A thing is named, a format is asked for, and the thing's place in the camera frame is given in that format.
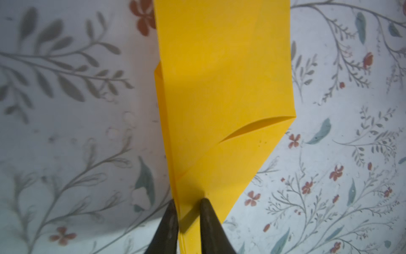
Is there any yellow square paper sheet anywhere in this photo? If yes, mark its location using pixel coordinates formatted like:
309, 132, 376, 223
154, 1, 296, 254

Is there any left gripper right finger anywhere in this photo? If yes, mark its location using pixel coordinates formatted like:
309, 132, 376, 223
200, 198, 236, 254

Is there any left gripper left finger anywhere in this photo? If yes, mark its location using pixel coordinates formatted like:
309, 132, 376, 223
145, 200, 179, 254

